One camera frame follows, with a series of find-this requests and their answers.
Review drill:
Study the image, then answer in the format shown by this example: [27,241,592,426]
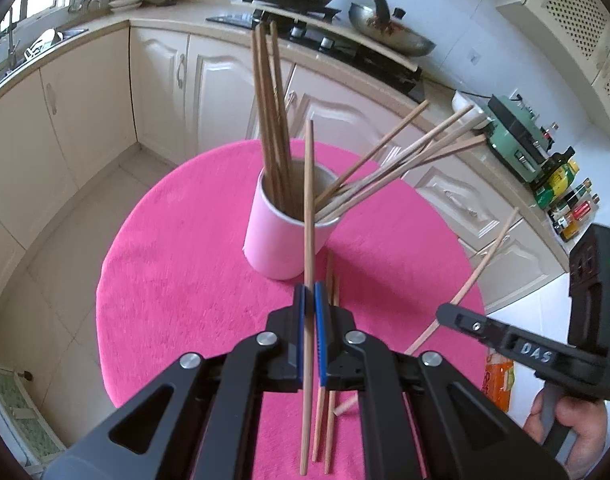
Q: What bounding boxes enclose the steel kitchen sink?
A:
[0,27,89,106]

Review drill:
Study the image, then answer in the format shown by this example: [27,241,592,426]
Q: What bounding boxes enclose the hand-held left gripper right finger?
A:
[314,281,584,480]

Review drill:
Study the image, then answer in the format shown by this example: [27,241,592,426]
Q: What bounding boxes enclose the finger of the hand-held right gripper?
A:
[435,302,510,357]

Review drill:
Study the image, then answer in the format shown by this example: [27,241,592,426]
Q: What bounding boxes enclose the cream lattice wall cabinet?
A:
[496,0,610,152]

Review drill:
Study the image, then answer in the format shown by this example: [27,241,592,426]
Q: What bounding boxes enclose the white dishes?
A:
[25,29,64,59]

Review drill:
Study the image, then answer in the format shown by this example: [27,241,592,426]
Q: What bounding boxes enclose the person's right hand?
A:
[524,389,609,480]

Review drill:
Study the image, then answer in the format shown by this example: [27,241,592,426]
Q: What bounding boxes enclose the bunch of wooden chopsticks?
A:
[251,21,488,224]

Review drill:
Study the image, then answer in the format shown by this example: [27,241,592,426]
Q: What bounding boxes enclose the cream base cabinets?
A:
[0,20,572,322]

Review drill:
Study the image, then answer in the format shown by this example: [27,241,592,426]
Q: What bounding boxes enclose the metal sink faucet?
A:
[1,10,22,67]

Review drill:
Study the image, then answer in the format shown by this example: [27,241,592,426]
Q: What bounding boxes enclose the green electric grill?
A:
[485,94,556,184]

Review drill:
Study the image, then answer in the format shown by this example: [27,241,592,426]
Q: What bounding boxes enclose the black glass gas stove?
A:
[206,0,426,104]

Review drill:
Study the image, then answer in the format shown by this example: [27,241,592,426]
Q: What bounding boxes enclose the pink and white cup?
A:
[242,160,342,281]

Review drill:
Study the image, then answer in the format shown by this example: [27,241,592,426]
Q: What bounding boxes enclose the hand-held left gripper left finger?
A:
[42,283,304,480]

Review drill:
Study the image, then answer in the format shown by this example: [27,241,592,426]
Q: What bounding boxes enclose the pink round table cloth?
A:
[96,138,488,480]

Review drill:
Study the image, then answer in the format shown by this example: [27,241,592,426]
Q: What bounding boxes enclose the green patterned floor mat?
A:
[0,360,68,468]

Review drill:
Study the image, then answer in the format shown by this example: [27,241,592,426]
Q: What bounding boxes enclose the orange snack packet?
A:
[484,351,516,413]

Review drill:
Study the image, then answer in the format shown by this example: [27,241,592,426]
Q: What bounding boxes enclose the white bowl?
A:
[451,90,488,119]

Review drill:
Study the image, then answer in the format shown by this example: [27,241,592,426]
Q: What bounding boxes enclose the row of condiment bottles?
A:
[530,122,600,244]

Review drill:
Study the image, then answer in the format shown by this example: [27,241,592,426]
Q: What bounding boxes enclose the steel wok with lid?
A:
[349,0,436,58]

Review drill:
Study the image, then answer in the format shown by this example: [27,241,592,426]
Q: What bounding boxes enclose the black power cable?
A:
[424,72,492,99]

